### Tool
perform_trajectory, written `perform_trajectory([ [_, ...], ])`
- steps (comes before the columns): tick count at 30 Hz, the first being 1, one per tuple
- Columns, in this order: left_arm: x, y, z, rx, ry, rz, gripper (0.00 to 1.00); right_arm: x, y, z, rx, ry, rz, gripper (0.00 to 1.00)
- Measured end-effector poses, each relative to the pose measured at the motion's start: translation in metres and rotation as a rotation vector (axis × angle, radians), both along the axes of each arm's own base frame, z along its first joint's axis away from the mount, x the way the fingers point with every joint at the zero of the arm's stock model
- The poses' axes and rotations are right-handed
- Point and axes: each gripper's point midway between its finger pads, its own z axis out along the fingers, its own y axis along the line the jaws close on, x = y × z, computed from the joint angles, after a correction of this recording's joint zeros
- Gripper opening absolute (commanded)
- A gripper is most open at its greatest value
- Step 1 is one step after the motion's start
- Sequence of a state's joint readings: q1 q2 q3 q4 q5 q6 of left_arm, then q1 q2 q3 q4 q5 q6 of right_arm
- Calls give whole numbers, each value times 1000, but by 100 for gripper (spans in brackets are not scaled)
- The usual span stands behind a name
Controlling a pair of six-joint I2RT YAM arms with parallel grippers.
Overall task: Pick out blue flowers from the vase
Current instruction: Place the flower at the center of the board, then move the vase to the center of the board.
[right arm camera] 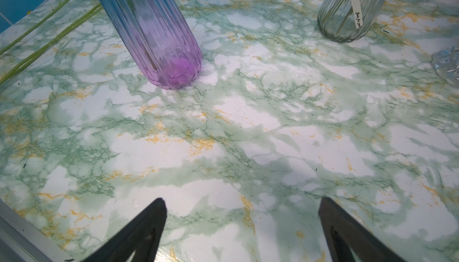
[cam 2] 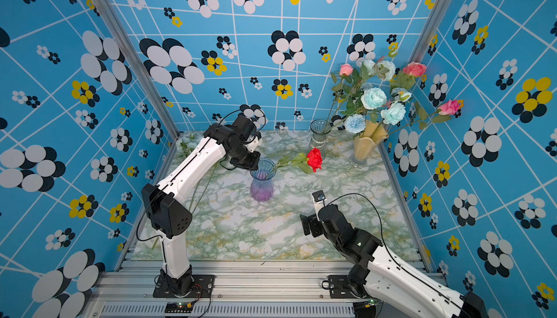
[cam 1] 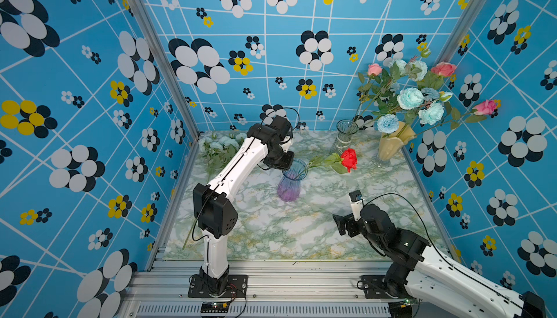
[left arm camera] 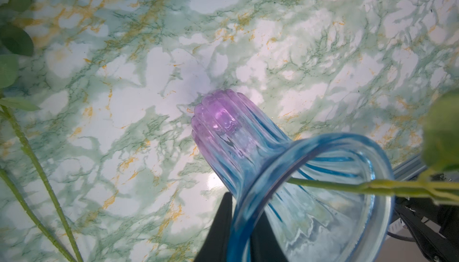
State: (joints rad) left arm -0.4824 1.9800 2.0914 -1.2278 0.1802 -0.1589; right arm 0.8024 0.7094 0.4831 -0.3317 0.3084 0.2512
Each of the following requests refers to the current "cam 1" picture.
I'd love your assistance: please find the blue purple ribbed glass vase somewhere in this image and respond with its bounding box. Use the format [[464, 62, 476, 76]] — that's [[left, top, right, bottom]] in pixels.
[[277, 159, 309, 202]]

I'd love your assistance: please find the teal flower branch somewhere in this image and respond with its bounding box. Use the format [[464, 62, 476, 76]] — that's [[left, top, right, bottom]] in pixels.
[[234, 132, 247, 145], [215, 135, 242, 170], [200, 135, 228, 177]]

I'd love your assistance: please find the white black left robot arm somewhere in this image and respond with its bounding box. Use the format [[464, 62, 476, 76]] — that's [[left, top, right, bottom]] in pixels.
[[193, 116, 294, 296]]

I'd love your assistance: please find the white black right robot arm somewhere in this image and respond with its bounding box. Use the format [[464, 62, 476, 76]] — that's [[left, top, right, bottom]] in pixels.
[[333, 203, 546, 318]]

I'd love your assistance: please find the clear glass vase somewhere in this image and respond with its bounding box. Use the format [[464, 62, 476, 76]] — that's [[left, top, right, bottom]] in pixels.
[[329, 119, 359, 156]]

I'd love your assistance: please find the yellow ceramic vase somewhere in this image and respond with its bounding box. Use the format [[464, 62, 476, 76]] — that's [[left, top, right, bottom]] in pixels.
[[372, 122, 416, 168]]

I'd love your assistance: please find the red rose stem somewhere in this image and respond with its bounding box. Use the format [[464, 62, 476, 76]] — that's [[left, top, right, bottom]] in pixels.
[[308, 148, 358, 174]]

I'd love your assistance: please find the right circuit board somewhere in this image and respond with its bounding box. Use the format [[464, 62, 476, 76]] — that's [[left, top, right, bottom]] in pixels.
[[389, 301, 413, 318]]

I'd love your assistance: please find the circuit board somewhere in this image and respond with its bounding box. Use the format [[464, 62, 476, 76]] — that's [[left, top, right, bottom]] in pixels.
[[200, 301, 230, 316], [389, 301, 413, 318]]

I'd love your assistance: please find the mixed flower bouquet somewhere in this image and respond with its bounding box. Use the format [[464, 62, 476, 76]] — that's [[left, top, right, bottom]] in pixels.
[[349, 58, 502, 139]]

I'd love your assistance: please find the left circuit board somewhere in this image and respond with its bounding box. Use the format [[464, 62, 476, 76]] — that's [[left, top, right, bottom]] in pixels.
[[200, 301, 230, 316]]

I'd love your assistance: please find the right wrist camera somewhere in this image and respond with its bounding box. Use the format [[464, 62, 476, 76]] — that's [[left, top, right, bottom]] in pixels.
[[348, 190, 364, 222]]

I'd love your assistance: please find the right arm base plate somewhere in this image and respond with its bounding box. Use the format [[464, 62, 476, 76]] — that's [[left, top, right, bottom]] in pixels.
[[357, 275, 407, 299]]

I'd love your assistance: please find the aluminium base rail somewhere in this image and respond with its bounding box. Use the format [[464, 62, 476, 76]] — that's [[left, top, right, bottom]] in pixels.
[[117, 259, 497, 318]]

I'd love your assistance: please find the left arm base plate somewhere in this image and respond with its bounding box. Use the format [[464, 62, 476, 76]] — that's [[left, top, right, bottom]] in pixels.
[[187, 274, 249, 299]]

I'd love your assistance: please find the left aluminium corner post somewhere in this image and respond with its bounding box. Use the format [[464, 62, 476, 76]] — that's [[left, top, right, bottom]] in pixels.
[[129, 0, 200, 142]]

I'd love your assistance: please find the aluminium corner post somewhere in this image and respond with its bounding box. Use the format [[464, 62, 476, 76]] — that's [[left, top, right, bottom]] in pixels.
[[435, 0, 487, 63], [129, 0, 200, 142]]

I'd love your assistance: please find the right aluminium corner post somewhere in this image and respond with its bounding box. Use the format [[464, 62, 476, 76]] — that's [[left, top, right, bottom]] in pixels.
[[435, 0, 487, 63]]

